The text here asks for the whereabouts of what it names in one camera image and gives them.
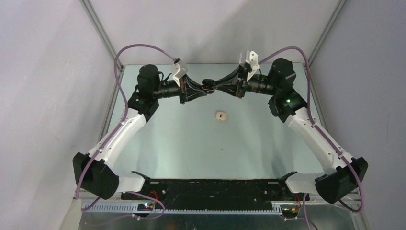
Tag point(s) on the grey slotted cable duct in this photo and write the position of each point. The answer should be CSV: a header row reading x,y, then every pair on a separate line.
x,y
134,209

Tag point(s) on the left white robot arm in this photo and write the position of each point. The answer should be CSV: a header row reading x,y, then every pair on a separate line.
x,y
94,170

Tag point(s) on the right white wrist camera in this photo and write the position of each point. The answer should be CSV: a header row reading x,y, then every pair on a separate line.
x,y
250,58

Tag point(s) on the right aluminium frame post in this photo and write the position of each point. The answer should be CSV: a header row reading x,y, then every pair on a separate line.
x,y
327,29

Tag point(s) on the beige earbud charging case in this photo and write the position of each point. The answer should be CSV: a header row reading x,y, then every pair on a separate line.
x,y
221,116

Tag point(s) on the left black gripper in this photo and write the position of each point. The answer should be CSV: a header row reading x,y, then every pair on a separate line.
x,y
189,90

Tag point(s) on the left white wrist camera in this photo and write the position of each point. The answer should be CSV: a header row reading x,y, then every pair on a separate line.
x,y
178,70

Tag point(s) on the left aluminium frame post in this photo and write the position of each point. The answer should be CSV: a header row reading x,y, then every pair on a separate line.
x,y
94,19

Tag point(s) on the controller board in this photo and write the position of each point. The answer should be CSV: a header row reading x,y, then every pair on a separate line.
x,y
290,213
145,207

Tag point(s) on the right controller board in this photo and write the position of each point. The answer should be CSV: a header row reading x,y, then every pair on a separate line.
x,y
290,213

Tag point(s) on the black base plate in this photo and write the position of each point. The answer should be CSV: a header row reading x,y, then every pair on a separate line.
x,y
216,194

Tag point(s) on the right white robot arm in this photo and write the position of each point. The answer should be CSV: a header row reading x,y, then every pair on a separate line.
x,y
342,173

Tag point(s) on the aluminium frame post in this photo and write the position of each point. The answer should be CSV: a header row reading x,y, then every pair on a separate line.
x,y
327,29
94,19

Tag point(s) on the left controller board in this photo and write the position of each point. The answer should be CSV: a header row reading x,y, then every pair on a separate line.
x,y
145,207

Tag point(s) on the black earbud charging case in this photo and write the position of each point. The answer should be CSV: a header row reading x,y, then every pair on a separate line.
x,y
208,85

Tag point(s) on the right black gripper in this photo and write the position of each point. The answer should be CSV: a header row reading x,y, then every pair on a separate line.
x,y
236,83

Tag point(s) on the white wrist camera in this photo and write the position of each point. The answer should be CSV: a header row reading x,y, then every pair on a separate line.
x,y
250,58
178,70

